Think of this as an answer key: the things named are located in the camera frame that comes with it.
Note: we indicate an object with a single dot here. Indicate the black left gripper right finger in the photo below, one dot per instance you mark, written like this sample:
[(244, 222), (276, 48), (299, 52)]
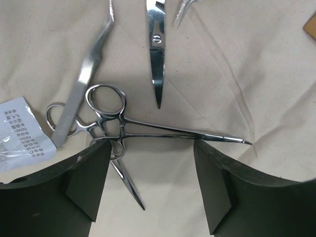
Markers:
[(240, 201)]

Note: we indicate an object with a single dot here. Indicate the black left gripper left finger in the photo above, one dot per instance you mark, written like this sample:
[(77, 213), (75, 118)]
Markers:
[(61, 200)]

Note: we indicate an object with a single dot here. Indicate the scalpel with brown cap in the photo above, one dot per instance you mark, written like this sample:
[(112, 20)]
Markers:
[(310, 26)]

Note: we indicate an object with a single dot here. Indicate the straight surgical scissors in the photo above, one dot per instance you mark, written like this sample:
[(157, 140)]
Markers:
[(156, 22)]

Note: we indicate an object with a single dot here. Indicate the clear packet black part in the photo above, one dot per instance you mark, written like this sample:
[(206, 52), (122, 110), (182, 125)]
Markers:
[(22, 140)]

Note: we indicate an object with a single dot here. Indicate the angled steel tweezers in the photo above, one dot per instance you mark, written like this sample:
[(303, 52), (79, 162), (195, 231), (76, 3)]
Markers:
[(89, 67)]

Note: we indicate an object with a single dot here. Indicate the beige cloth drape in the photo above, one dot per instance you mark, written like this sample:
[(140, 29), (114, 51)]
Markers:
[(240, 67)]

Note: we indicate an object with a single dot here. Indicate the fine curved forceps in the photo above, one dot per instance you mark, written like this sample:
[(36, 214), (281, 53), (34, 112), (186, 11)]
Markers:
[(182, 10)]

